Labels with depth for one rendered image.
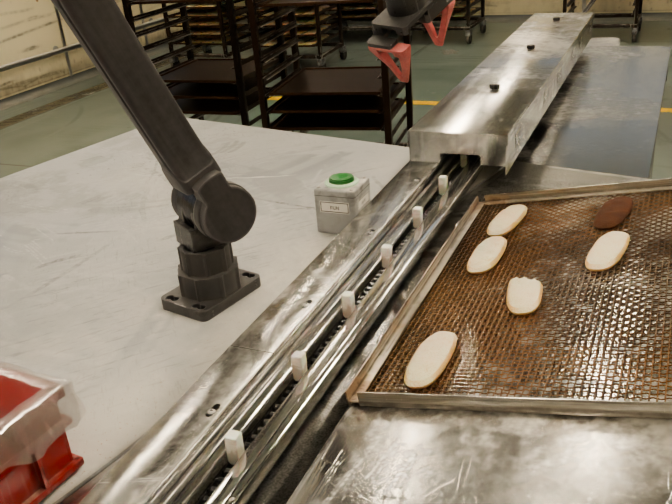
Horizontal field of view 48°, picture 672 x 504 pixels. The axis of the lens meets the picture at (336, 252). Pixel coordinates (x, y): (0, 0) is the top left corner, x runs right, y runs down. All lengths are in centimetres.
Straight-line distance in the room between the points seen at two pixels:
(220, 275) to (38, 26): 586
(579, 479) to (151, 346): 58
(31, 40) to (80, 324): 574
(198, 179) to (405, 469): 50
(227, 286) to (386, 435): 43
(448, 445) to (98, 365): 49
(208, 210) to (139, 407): 26
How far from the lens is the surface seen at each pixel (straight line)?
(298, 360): 83
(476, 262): 92
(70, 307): 113
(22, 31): 668
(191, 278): 103
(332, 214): 121
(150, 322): 105
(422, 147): 139
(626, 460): 61
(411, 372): 73
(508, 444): 64
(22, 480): 78
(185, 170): 97
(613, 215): 99
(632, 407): 65
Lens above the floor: 132
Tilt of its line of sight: 25 degrees down
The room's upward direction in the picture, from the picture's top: 5 degrees counter-clockwise
